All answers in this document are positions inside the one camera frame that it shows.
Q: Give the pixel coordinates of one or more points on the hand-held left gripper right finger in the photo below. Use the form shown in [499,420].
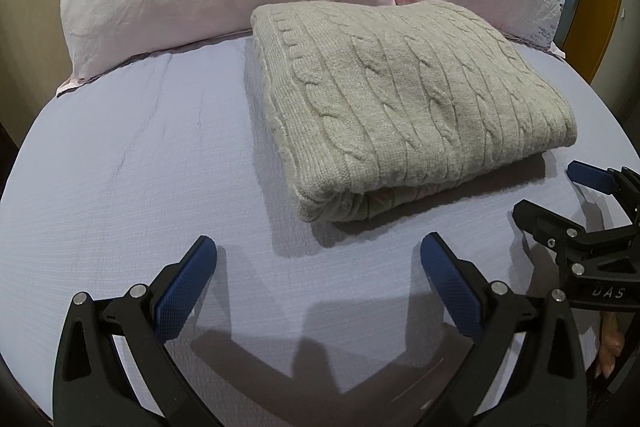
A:
[450,289]

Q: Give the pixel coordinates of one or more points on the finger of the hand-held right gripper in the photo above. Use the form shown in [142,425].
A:
[542,219]
[592,177]

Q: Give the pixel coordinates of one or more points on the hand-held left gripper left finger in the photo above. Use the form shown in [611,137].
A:
[184,294]

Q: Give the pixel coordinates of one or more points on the person's right hand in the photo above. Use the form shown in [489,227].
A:
[611,339]

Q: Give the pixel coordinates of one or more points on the lavender bed sheet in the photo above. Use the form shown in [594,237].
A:
[140,187]

